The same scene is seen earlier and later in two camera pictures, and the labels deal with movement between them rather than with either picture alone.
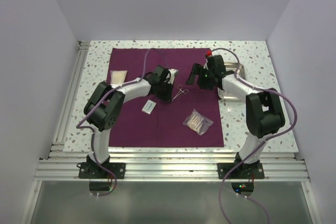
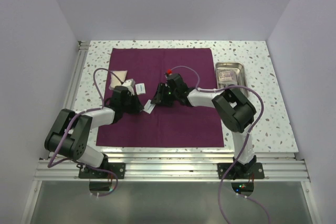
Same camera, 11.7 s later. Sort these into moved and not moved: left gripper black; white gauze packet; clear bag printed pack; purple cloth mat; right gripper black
Moved: left gripper black; clear bag printed pack; right gripper black
Not moved: purple cloth mat; white gauze packet
